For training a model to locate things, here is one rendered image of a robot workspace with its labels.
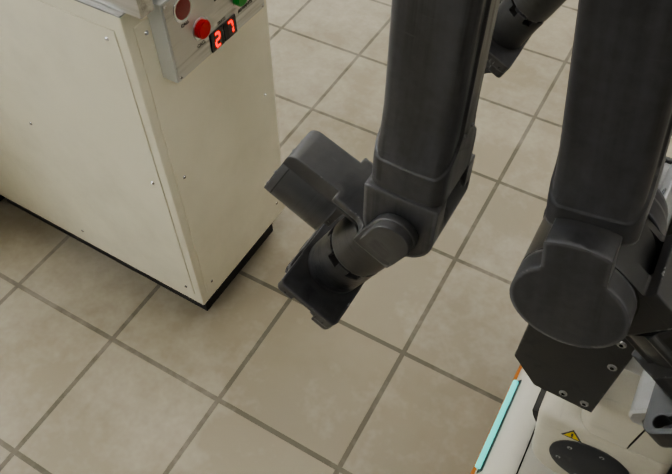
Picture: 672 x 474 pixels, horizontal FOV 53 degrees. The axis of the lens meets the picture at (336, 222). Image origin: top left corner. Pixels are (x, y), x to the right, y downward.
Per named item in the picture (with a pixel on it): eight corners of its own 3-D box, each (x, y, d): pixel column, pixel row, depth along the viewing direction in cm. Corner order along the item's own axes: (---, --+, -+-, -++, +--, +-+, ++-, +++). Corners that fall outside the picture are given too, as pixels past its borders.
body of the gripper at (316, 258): (273, 288, 62) (301, 262, 56) (329, 215, 68) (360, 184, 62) (326, 332, 63) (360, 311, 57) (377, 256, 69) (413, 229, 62)
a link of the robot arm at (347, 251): (402, 267, 53) (433, 219, 56) (336, 212, 53) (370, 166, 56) (364, 292, 59) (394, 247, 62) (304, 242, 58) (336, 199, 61)
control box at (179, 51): (161, 77, 105) (141, -2, 94) (249, 0, 118) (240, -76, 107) (179, 84, 104) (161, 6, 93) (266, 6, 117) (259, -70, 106)
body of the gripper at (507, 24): (462, 44, 86) (495, 6, 80) (492, 4, 92) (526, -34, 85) (500, 77, 86) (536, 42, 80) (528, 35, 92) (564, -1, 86)
